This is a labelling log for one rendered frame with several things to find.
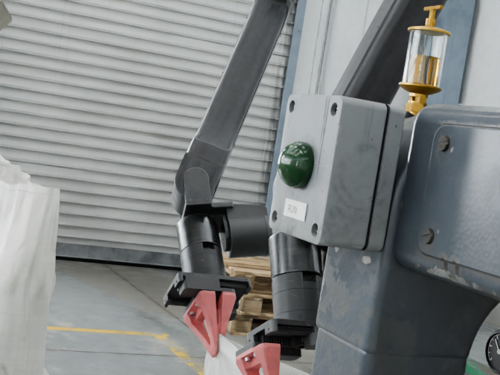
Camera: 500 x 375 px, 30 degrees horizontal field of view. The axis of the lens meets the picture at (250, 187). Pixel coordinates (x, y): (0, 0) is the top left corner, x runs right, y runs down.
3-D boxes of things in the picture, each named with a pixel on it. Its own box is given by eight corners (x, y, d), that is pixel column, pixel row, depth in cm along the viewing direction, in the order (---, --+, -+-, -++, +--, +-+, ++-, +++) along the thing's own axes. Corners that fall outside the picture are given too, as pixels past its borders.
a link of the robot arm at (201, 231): (174, 234, 131) (176, 208, 127) (222, 231, 133) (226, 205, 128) (179, 274, 127) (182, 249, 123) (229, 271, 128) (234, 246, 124)
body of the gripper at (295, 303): (359, 341, 98) (353, 274, 101) (273, 335, 94) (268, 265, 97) (329, 356, 103) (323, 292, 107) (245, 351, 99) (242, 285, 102)
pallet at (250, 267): (197, 268, 687) (200, 249, 687) (343, 283, 728) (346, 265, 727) (231, 291, 610) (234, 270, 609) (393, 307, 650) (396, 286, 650)
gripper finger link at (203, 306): (261, 344, 116) (248, 280, 122) (207, 339, 113) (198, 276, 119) (240, 370, 121) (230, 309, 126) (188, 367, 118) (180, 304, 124)
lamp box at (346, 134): (267, 227, 62) (288, 93, 62) (326, 234, 64) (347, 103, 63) (318, 245, 55) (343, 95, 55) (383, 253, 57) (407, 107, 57)
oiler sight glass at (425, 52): (394, 82, 63) (402, 30, 63) (425, 88, 64) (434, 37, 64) (415, 82, 61) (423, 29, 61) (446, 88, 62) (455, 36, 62)
